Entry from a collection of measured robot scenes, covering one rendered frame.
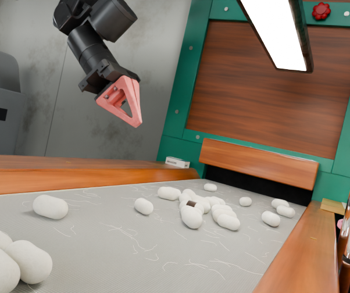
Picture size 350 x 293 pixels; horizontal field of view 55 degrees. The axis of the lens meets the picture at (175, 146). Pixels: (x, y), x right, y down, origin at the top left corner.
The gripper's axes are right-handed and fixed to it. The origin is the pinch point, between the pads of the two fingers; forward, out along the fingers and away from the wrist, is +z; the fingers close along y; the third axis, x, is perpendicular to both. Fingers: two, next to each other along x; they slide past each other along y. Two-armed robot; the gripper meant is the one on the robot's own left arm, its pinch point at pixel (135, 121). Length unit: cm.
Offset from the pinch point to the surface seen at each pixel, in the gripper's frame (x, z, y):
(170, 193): 3.9, 11.9, 4.9
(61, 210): 4.1, 11.8, -20.0
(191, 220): -1.9, 18.8, -7.1
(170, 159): 13.1, -3.1, 38.8
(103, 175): 11.1, 3.0, 1.2
